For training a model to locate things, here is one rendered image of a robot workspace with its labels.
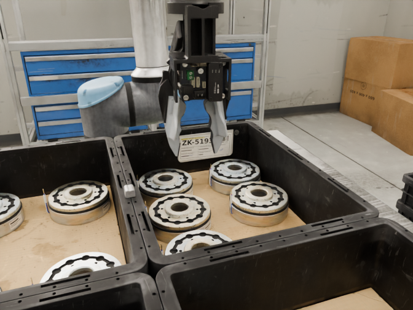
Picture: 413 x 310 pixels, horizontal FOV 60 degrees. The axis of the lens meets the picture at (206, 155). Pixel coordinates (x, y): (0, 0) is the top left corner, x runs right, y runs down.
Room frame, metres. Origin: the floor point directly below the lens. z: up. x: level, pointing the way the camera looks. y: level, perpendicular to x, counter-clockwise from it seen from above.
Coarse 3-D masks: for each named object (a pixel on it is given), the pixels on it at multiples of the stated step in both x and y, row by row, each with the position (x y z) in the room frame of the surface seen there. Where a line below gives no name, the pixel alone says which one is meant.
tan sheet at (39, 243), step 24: (48, 216) 0.53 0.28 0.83; (0, 240) 0.46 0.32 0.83; (24, 240) 0.46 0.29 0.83; (48, 240) 0.46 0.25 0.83; (72, 240) 0.46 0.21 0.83; (96, 240) 0.46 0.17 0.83; (120, 240) 0.46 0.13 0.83; (0, 264) 0.41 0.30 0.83; (24, 264) 0.41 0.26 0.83; (48, 264) 0.41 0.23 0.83
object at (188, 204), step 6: (168, 204) 0.51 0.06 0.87; (174, 204) 0.51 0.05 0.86; (180, 204) 0.52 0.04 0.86; (186, 204) 0.51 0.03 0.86; (192, 204) 0.51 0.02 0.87; (168, 210) 0.49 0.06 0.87; (186, 210) 0.49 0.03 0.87; (192, 210) 0.49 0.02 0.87; (174, 216) 0.48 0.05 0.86; (180, 216) 0.48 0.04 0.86; (186, 216) 0.48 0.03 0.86
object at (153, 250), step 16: (192, 128) 0.71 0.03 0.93; (208, 128) 0.71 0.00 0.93; (256, 128) 0.71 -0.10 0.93; (128, 160) 0.55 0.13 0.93; (304, 160) 0.55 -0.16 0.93; (128, 176) 0.49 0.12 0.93; (320, 176) 0.49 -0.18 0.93; (352, 192) 0.44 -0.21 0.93; (144, 208) 0.40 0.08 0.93; (368, 208) 0.40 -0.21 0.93; (144, 224) 0.36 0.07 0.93; (320, 224) 0.37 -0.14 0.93; (336, 224) 0.36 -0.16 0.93; (144, 240) 0.33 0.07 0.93; (240, 240) 0.33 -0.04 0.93; (256, 240) 0.33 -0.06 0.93; (272, 240) 0.33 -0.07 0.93; (160, 256) 0.30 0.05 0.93; (176, 256) 0.30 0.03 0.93; (192, 256) 0.30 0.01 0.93
